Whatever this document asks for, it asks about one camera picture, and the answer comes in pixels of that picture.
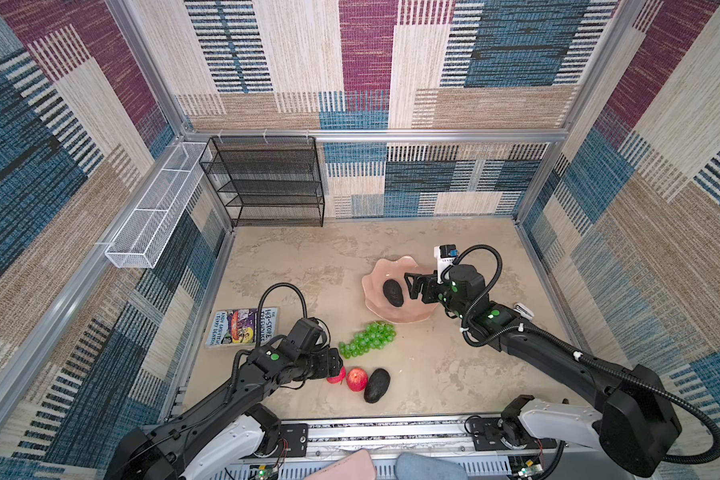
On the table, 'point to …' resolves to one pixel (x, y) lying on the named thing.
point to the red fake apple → (357, 379)
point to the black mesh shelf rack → (267, 181)
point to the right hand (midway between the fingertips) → (419, 278)
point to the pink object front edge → (355, 465)
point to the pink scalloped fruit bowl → (411, 309)
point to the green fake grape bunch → (373, 338)
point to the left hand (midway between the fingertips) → (332, 361)
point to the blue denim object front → (416, 466)
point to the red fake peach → (339, 378)
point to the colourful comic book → (238, 327)
